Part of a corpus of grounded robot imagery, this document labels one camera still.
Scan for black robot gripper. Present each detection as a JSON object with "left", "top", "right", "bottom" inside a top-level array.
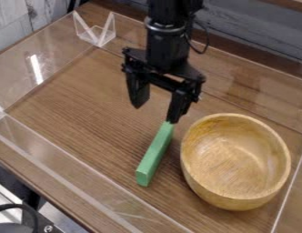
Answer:
[{"left": 121, "top": 16, "right": 205, "bottom": 124}]

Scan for green rectangular block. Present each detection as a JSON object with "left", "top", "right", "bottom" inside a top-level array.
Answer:
[{"left": 135, "top": 122, "right": 173, "bottom": 187}]

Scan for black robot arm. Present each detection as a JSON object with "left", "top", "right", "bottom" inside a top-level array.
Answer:
[{"left": 121, "top": 0, "right": 205, "bottom": 124}]

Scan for light brown wooden bowl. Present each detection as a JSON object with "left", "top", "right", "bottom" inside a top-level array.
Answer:
[{"left": 180, "top": 113, "right": 292, "bottom": 211}]

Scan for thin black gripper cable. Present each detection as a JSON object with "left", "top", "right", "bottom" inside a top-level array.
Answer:
[{"left": 184, "top": 17, "right": 212, "bottom": 56}]

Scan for clear acrylic corner bracket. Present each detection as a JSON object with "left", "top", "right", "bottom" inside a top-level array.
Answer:
[{"left": 72, "top": 12, "right": 116, "bottom": 47}]

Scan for black metal mount with screw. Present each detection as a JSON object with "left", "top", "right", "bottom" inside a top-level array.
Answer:
[{"left": 20, "top": 203, "right": 64, "bottom": 233}]

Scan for black cable bottom left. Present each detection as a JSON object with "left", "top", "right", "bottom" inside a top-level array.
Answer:
[{"left": 0, "top": 204, "right": 40, "bottom": 233}]

